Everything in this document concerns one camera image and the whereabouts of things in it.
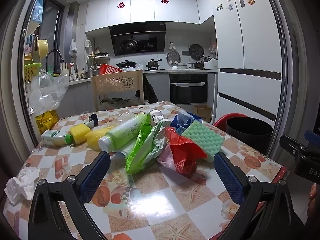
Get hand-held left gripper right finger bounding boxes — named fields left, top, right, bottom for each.
left=214, top=152, right=306, bottom=240

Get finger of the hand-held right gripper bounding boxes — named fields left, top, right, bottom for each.
left=279, top=135, right=318, bottom=164
left=304, top=130, right=320, bottom=143

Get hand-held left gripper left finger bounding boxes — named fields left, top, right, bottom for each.
left=28, top=151, right=111, bottom=240

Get yellow foam fruit net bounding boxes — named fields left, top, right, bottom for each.
left=69, top=124, right=91, bottom=144
left=85, top=127, right=113, bottom=151

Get black trash bin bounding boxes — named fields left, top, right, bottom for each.
left=226, top=117, right=273, bottom=155

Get green wavy sponge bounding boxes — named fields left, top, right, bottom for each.
left=180, top=120, right=225, bottom=163

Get green plastic bag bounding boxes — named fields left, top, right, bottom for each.
left=125, top=125, right=167, bottom=175

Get red plastic bag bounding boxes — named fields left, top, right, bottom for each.
left=164, top=127, right=208, bottom=178

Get large light green bottle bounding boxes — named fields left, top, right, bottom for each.
left=98, top=113, right=150, bottom=152

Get small white green bottle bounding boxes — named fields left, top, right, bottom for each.
left=41, top=129, right=74, bottom=147

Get pink translucent plastic bag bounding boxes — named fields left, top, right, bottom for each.
left=157, top=147, right=175, bottom=168

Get blue packet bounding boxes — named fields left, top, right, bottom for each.
left=170, top=109, right=203, bottom=134

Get printed paper cup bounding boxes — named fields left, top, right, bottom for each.
left=149, top=109, right=167, bottom=127

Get person's right hand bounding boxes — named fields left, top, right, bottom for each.
left=308, top=183, right=320, bottom=220

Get red plastic stool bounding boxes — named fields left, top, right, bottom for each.
left=214, top=113, right=248, bottom=129

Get cardboard box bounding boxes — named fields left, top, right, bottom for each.
left=193, top=104, right=212, bottom=123

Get checkered patterned tablecloth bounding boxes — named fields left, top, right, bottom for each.
left=2, top=101, right=288, bottom=240

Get yellow shiny packet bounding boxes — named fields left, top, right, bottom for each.
left=35, top=110, right=60, bottom=134

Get crumpled white tissue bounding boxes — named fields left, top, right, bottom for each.
left=4, top=167, right=40, bottom=205

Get black built-in oven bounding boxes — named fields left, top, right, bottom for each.
left=169, top=73, right=208, bottom=105

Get clear plastic bag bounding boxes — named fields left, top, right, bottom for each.
left=29, top=74, right=69, bottom=115

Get beige perforated plastic cart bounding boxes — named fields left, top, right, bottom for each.
left=91, top=70, right=145, bottom=112

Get white spray bottle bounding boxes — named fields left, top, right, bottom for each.
left=69, top=62, right=77, bottom=82

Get black garbage bag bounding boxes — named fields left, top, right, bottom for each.
left=142, top=71, right=158, bottom=103

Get red plastic basket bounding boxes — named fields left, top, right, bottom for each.
left=99, top=64, right=123, bottom=75

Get white refrigerator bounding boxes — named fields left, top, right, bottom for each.
left=210, top=0, right=285, bottom=125

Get white rice cooker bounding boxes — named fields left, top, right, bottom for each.
left=204, top=57, right=218, bottom=70

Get black wok with lid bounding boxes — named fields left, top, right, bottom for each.
left=116, top=60, right=137, bottom=68

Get yellow plastic basket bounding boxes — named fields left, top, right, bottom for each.
left=24, top=63, right=42, bottom=83

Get black round baking pan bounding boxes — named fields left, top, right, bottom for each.
left=189, top=44, right=205, bottom=58

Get black kitchen faucet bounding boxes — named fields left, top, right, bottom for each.
left=46, top=49, right=65, bottom=74

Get grey round steamer rack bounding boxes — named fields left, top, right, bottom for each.
left=166, top=51, right=181, bottom=67

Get yellow plastic bowl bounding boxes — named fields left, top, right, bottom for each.
left=37, top=39, right=49, bottom=58

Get black range hood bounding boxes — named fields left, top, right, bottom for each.
left=109, top=22, right=167, bottom=57

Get white upper cabinets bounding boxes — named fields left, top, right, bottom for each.
left=85, top=0, right=215, bottom=33

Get black pot with handle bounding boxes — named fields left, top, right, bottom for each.
left=146, top=59, right=163, bottom=70

